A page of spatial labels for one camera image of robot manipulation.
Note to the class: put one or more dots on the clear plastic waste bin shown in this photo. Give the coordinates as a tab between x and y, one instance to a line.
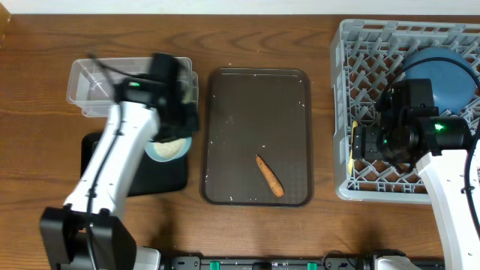
89	89

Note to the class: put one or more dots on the grey dishwasher rack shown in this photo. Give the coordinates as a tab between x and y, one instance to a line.
365	55

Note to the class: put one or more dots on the light blue rice bowl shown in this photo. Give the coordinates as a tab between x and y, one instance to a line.
168	151

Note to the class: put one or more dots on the dark blue plate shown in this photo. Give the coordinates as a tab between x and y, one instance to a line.
453	88

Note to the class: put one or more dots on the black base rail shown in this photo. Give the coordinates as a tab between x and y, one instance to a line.
196	263

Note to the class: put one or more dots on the black waste bin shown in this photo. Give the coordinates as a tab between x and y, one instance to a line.
152	177

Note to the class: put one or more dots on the dark brown serving tray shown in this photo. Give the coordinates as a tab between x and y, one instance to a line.
257	111

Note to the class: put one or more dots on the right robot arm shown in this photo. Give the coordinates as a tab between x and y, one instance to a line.
444	154

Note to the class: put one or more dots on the orange carrot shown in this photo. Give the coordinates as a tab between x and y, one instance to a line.
270	177

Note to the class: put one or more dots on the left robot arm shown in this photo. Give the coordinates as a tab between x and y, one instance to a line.
87	231

